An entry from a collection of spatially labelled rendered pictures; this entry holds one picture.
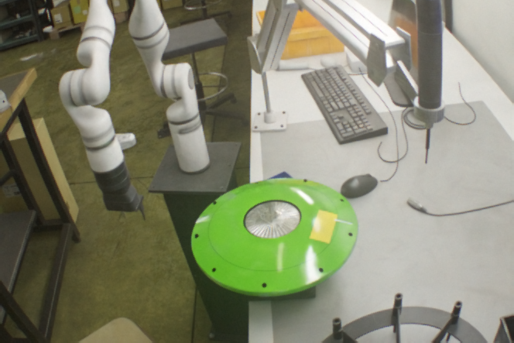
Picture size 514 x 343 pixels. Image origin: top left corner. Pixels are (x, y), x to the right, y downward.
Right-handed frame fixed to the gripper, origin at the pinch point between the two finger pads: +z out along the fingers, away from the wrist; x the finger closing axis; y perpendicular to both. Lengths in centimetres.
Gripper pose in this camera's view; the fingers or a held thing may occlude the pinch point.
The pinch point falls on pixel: (135, 219)
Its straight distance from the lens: 109.9
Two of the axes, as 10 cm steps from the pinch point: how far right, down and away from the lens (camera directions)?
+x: 9.8, -0.2, -2.0
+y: -1.5, 5.6, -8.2
